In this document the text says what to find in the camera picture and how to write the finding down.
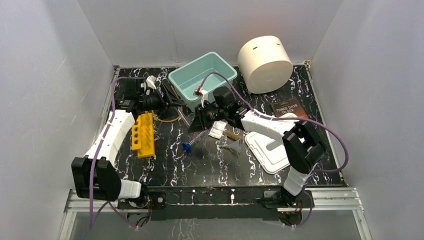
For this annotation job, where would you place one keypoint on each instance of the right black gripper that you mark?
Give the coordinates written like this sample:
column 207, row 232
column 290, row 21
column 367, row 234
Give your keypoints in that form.
column 198, row 123

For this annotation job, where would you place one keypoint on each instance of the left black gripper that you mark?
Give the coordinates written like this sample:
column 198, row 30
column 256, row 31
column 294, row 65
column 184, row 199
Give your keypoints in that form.
column 166, row 98

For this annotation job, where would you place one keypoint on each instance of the glass test tube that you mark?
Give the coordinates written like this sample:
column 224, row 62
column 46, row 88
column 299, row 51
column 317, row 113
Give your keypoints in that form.
column 183, row 116

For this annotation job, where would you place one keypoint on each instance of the blue-tipped glass rod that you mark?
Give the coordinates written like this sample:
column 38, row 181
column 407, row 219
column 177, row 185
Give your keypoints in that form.
column 188, row 146

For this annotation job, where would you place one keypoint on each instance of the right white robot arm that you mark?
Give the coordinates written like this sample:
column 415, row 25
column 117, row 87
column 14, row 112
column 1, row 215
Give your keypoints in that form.
column 303, row 145

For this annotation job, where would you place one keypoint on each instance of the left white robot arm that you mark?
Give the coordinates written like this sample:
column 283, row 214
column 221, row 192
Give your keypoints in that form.
column 94, row 174

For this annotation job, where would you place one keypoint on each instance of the tan rubber tube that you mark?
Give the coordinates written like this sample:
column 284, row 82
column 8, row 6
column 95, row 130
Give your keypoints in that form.
column 165, row 107

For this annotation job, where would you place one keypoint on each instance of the clear plastic packet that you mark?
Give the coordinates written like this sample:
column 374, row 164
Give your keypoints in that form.
column 217, row 129

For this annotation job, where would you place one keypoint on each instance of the test tube brush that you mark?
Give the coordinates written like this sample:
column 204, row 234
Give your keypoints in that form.
column 232, row 135

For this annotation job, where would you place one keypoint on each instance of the yellow test tube rack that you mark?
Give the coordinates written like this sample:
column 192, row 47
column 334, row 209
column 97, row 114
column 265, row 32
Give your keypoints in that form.
column 142, row 136

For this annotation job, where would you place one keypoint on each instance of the clear glass funnel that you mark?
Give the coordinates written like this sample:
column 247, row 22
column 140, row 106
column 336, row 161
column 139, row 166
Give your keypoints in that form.
column 235, row 145

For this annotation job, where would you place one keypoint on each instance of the white plastic lid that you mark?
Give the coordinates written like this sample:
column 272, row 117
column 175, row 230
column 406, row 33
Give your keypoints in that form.
column 269, row 153

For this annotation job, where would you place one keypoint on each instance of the cream cylindrical container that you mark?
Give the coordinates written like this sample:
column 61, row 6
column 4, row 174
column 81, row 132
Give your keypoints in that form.
column 264, row 64

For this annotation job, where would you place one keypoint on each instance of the dark book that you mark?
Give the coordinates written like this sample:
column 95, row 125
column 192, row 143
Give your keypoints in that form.
column 289, row 106

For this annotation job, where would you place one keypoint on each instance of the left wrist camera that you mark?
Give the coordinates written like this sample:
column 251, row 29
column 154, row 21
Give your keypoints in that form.
column 150, row 83

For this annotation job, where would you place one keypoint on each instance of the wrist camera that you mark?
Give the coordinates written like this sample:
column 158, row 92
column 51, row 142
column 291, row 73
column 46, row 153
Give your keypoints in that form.
column 202, row 94
column 150, row 83

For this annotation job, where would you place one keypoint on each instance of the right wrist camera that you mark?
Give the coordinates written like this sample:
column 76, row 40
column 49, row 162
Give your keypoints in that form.
column 202, row 94

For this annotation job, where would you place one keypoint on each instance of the aluminium frame rail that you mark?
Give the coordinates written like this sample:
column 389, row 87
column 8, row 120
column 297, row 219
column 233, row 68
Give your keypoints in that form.
column 321, row 198

